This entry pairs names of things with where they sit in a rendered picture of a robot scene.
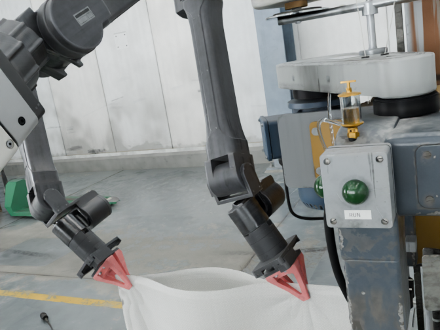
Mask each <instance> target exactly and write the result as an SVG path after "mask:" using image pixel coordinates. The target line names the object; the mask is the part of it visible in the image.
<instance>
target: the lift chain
mask: <svg viewBox="0 0 440 330"><path fill-rule="evenodd" d="M394 13H395V30H396V40H397V51H398V52H405V40H404V30H403V12H402V4H398V5H394ZM413 270H414V288H415V297H416V315H417V324H418V330H425V328H424V309H423V298H422V281H421V271H420V266H414V267H413Z"/></svg>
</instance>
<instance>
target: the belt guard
mask: <svg viewBox="0 0 440 330"><path fill-rule="evenodd" d="M386 53H389V54H388V55H383V56H381V54H383V53H379V54H371V55H366V56H369V57H370V58H361V57H363V56H359V52H350V53H344V54H334V55H328V56H320V57H315V58H307V59H303V60H295V61H292V62H286V63H282V64H278V65H276V72H277V78H278V88H281V89H289V90H304V91H312V92H326V93H334V94H341V93H343V92H346V88H347V84H346V83H342V84H341V83H340V82H341V81H351V80H356V82H350V87H352V91H354V92H361V94H360V96H372V97H379V98H385V99H391V98H407V97H413V96H420V95H424V94H429V93H430V92H433V91H434V90H436V89H437V83H436V71H435V54H434V53H433V52H386ZM341 56H356V57H351V58H343V59H329V58H336V57H341Z"/></svg>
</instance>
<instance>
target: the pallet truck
mask: <svg viewBox="0 0 440 330"><path fill-rule="evenodd" d="M1 177H2V180H3V184H4V186H5V187H4V190H5V191H4V195H5V208H6V210H7V211H8V212H9V214H10V216H32V215H31V213H30V210H29V205H28V199H27V195H28V190H27V186H26V180H25V179H13V180H11V181H8V179H7V177H6V175H5V173H4V170H3V169H2V170H1ZM79 197H80V196H66V197H65V199H66V200H67V201H68V202H69V203H71V202H72V201H74V200H75V199H76V198H79ZM103 197H104V198H106V199H107V201H108V202H109V203H110V205H111V204H116V203H117V201H118V200H119V201H120V199H119V198H117V197H114V196H103Z"/></svg>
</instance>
